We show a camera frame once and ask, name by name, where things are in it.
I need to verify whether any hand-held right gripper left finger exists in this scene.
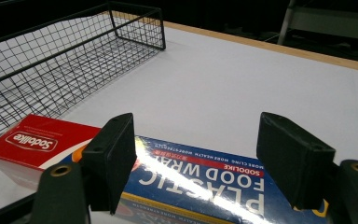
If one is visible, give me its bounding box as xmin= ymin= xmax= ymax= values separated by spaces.
xmin=81 ymin=112 xmax=138 ymax=216

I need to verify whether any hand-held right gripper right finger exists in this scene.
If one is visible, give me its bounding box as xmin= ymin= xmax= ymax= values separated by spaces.
xmin=255 ymin=111 xmax=337 ymax=210

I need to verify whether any blue plastic wrap box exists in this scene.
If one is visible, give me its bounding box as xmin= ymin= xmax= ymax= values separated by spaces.
xmin=60 ymin=134 xmax=330 ymax=224

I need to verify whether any black wire basket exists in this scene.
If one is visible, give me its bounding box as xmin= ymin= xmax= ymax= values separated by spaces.
xmin=0 ymin=0 xmax=167 ymax=167

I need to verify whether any red and white box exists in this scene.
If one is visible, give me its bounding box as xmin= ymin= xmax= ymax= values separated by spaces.
xmin=0 ymin=113 xmax=103 ymax=191

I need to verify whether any metal stand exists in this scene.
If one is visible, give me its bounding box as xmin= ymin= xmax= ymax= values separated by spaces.
xmin=276 ymin=0 xmax=358 ymax=46

